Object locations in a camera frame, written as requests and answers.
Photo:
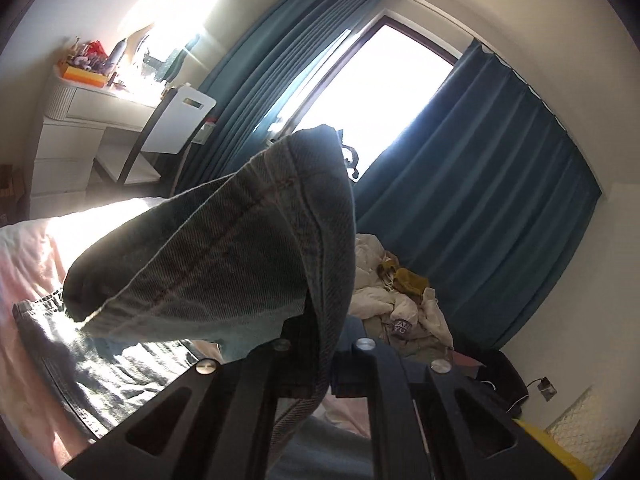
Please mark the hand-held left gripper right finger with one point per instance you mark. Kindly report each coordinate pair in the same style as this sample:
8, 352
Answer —
385, 385

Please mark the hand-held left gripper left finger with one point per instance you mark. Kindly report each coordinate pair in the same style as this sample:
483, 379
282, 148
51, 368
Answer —
255, 375

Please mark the blue denim jeans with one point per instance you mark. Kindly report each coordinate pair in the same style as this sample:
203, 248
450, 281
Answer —
225, 260

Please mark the pile of light clothes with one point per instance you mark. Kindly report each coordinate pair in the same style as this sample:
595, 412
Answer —
370, 260

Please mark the grey garment with purple label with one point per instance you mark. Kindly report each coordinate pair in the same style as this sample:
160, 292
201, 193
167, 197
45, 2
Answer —
400, 327

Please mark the pink cloth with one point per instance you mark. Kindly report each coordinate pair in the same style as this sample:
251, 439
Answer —
465, 362

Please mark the mustard yellow garment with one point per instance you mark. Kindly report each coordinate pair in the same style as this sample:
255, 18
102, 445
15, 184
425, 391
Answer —
410, 282

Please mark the black sofa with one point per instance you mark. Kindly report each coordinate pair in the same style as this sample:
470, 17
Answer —
500, 375

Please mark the yellow pillow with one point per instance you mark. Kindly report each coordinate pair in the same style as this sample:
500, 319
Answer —
555, 450

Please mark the white quilted headboard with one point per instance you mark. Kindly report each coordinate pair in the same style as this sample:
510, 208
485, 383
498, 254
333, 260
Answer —
580, 425

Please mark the wide blue curtain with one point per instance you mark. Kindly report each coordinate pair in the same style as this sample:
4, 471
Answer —
475, 185

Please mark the garment steamer stand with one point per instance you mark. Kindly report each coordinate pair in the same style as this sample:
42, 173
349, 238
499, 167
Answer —
350, 160

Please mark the white side table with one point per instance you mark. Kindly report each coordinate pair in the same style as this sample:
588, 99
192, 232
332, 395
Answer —
205, 132

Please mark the white chair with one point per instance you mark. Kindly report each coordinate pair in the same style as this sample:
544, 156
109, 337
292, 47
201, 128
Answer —
175, 120

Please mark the white dressing table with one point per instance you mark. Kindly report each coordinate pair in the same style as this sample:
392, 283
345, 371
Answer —
70, 135

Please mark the window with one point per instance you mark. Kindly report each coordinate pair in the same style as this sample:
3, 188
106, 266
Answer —
380, 75

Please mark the narrow blue curtain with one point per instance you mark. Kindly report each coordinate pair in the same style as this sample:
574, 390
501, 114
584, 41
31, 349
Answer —
260, 60

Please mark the dressing table mirror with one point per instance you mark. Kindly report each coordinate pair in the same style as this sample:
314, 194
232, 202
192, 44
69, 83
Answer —
165, 55

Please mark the orange tray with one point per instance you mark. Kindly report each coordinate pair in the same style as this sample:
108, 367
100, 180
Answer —
82, 76

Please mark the grey spray bottle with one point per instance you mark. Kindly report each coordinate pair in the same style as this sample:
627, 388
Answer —
118, 55

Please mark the cluster of cosmetic bottles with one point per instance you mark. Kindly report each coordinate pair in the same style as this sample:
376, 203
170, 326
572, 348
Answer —
90, 60

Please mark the wall socket with plug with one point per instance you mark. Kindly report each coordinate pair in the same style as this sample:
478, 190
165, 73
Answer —
545, 389

